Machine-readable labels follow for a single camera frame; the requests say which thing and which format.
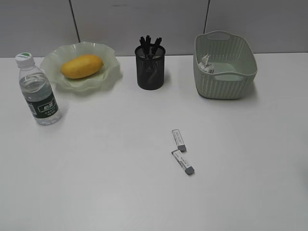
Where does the waste paper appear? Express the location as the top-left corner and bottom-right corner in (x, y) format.
(198, 54), (214, 74)

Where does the yellow mango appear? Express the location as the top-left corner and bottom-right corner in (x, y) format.
(61, 54), (103, 79)

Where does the black marker pen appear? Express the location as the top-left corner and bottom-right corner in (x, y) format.
(151, 38), (162, 57)
(145, 35), (151, 57)
(140, 37), (148, 58)

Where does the pale green woven plastic basket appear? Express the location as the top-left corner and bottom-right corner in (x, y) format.
(193, 31), (257, 100)

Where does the clear water bottle green label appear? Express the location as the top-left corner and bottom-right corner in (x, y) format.
(15, 52), (62, 125)

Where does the black mesh pen holder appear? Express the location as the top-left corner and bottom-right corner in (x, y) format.
(135, 45), (166, 90)

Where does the pale green wavy glass plate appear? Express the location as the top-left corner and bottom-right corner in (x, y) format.
(40, 42), (122, 92)

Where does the grey white eraser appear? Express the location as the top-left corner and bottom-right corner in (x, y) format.
(171, 129), (187, 152)
(145, 68), (159, 88)
(171, 150), (195, 175)

